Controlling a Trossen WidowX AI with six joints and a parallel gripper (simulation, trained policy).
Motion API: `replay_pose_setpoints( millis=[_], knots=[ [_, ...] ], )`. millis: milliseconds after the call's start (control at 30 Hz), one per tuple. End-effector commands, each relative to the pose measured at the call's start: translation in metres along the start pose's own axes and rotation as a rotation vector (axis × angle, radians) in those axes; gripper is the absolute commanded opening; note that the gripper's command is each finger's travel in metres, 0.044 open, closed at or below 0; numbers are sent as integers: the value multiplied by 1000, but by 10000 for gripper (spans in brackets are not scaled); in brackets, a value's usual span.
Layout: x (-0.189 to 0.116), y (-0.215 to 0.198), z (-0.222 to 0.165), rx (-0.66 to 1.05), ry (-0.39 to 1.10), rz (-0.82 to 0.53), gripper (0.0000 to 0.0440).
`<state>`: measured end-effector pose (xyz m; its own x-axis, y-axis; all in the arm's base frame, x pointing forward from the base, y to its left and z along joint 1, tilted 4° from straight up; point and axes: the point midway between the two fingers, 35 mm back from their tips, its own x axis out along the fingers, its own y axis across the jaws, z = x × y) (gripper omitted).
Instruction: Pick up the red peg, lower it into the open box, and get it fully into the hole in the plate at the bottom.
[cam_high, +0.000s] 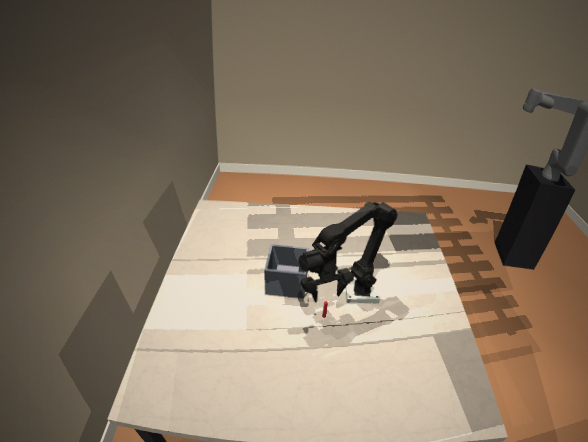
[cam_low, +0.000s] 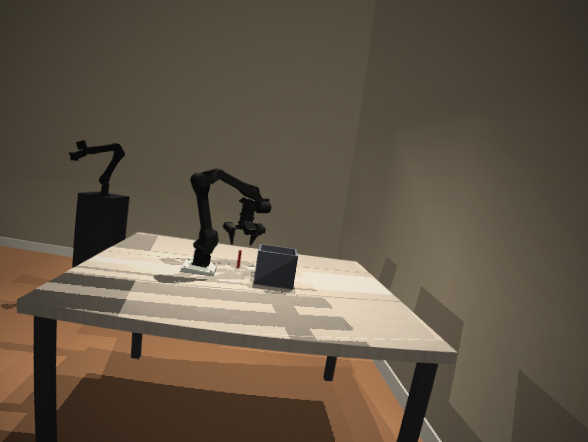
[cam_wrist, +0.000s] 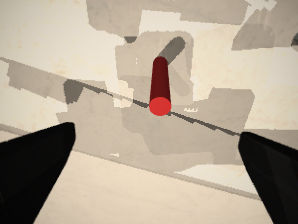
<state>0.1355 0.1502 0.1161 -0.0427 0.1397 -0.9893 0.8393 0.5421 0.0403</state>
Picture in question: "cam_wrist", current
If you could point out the red peg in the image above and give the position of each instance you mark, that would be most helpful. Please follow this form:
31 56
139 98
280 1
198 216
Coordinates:
160 100

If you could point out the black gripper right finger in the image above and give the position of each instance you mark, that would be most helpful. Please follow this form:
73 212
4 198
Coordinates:
273 169

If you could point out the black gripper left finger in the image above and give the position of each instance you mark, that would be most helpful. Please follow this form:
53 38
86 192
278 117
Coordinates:
29 167

